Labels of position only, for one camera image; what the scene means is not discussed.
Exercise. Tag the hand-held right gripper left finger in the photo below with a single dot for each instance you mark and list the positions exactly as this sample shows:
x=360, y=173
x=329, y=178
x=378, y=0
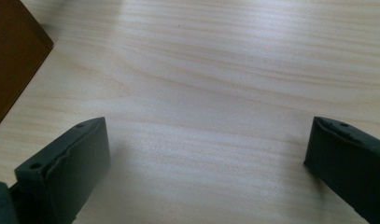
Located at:
x=69, y=168

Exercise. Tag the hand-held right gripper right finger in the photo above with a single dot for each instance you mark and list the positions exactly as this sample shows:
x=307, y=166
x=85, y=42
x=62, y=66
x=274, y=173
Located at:
x=349, y=165

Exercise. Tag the brown wooden board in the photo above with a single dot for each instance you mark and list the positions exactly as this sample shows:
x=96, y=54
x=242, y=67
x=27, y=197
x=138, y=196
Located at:
x=13, y=53

